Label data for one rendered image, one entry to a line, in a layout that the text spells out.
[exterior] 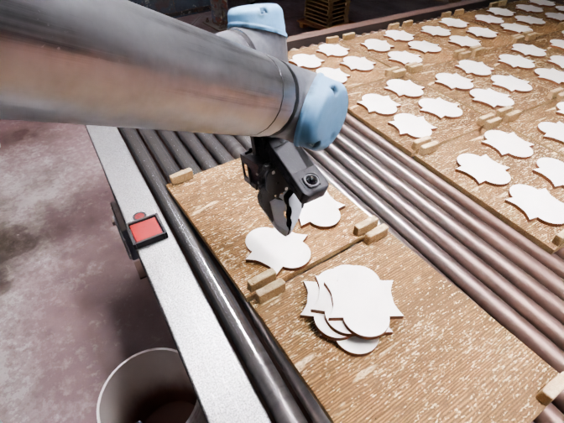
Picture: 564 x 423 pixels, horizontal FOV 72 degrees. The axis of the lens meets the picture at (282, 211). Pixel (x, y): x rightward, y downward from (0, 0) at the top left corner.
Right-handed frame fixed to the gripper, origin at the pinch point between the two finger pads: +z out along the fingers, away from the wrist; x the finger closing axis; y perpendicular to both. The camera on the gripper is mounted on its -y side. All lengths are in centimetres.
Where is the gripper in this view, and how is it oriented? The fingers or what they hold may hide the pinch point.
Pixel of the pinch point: (288, 231)
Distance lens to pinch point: 68.4
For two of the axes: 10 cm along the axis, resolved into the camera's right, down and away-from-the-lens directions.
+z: 1.0, 8.3, 5.5
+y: -5.4, -4.2, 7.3
